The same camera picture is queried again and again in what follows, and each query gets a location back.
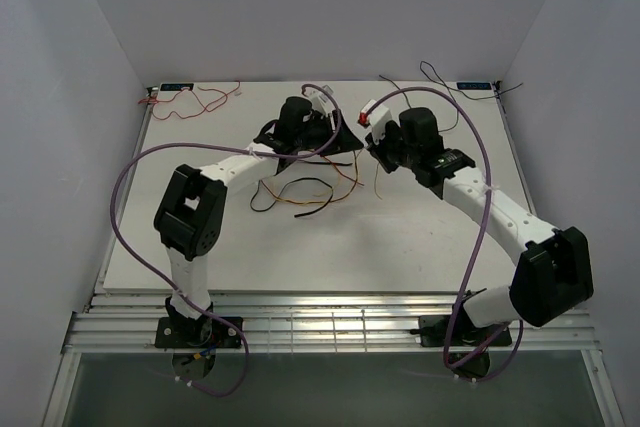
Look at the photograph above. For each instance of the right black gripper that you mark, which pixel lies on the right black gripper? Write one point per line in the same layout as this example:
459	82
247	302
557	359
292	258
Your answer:
376	149

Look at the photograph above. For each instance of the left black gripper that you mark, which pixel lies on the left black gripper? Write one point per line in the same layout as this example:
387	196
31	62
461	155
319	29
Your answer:
344	140

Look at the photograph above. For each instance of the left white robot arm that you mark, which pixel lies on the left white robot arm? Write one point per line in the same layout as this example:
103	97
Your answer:
190	215

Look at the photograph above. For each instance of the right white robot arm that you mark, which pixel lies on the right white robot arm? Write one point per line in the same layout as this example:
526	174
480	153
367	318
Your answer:
552	266

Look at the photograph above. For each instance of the right blue logo sticker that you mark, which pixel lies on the right blue logo sticker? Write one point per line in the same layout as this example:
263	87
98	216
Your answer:
474	86

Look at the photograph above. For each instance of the blue logo sticker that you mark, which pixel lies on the blue logo sticker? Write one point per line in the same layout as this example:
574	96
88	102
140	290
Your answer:
474	86
175	87

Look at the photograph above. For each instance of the left blue logo sticker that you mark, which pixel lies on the left blue logo sticker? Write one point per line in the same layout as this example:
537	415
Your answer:
175	87

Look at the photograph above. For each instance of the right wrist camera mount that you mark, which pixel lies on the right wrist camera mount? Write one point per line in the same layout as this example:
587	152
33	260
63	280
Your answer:
375	122

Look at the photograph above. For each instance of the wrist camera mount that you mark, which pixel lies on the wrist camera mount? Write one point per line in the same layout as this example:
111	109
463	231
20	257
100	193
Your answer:
375	122
321	98

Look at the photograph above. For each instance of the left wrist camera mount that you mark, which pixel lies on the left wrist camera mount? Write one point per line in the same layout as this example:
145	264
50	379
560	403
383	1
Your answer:
321	98

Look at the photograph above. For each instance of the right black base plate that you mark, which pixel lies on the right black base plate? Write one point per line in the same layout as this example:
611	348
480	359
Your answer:
431	330

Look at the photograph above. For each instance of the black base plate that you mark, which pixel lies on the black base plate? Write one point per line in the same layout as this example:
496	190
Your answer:
218	336
431	330

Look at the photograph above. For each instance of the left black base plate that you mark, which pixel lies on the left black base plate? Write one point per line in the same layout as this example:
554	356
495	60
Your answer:
218	336

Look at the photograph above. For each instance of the aluminium rail frame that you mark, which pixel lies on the aluminium rail frame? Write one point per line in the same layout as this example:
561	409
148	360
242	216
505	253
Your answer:
305	323

